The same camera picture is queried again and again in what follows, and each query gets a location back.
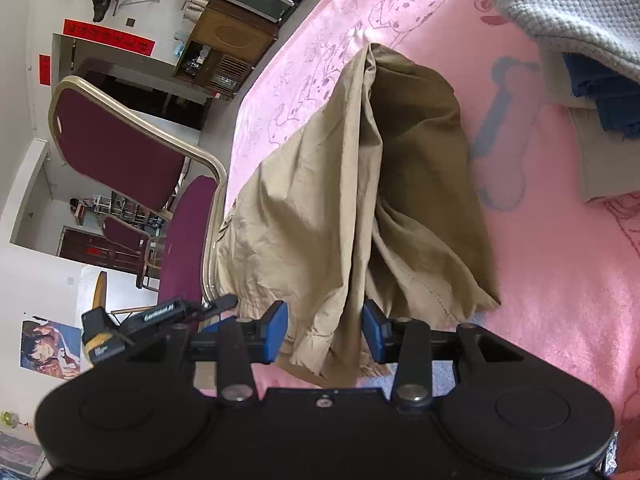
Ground maroon banquet chair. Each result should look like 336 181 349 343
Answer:
101 215 162 291
47 76 231 303

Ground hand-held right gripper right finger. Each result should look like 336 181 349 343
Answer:
362 299 526 410

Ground light grey knit sweater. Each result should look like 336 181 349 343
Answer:
472 0 640 83

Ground beige folded cloth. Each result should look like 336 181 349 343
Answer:
537 45 640 206

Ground wooden cabinet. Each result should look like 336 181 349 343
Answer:
172 0 280 101

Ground wall poster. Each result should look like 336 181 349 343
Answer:
20 319 83 380

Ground khaki pants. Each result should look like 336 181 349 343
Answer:
215 42 502 386

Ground long red door banner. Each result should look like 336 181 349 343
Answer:
63 19 152 57

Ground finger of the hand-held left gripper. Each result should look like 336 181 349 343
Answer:
187 294 240 322

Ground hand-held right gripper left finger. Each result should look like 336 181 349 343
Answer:
125 301 290 407

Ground blue folded cloth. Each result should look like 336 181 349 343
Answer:
562 52 640 141

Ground pink printed blanket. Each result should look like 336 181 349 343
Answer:
200 0 640 461

